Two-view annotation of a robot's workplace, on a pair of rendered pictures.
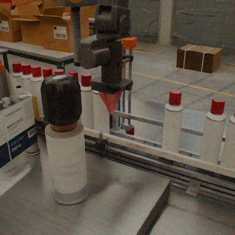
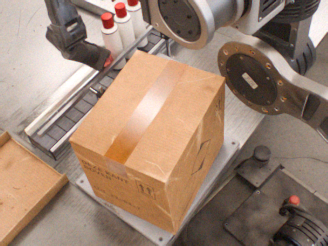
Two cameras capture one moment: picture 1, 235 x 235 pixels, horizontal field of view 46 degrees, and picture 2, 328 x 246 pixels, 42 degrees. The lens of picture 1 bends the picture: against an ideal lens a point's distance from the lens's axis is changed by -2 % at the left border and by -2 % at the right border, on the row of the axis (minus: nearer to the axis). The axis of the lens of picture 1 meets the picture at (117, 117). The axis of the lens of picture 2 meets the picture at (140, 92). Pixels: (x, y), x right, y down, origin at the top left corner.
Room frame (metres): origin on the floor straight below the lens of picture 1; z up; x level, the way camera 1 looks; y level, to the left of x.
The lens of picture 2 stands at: (0.96, -1.27, 1.88)
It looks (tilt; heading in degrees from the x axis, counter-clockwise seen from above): 50 degrees down; 109
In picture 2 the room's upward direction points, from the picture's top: 12 degrees counter-clockwise
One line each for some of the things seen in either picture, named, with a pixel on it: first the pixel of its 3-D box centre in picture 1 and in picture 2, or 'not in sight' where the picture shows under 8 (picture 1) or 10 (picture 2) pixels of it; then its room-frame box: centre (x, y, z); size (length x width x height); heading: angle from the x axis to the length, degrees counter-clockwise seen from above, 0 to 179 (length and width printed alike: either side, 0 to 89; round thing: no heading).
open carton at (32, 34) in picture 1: (42, 24); not in sight; (2.93, 0.77, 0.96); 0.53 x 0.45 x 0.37; 144
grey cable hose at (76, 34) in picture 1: (76, 35); not in sight; (0.99, 0.14, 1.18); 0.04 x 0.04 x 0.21
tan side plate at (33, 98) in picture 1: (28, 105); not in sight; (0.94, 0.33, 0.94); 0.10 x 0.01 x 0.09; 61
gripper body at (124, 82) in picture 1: (111, 73); not in sight; (0.73, 0.02, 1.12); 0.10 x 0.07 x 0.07; 60
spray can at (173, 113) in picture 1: (172, 125); not in sight; (0.70, -0.16, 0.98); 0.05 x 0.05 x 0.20
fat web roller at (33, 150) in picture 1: (28, 124); not in sight; (0.72, 0.26, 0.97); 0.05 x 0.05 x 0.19
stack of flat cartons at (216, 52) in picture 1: (199, 57); not in sight; (4.75, -1.41, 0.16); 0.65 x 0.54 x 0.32; 57
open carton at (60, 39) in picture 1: (66, 27); not in sight; (2.65, 0.47, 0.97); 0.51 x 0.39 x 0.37; 147
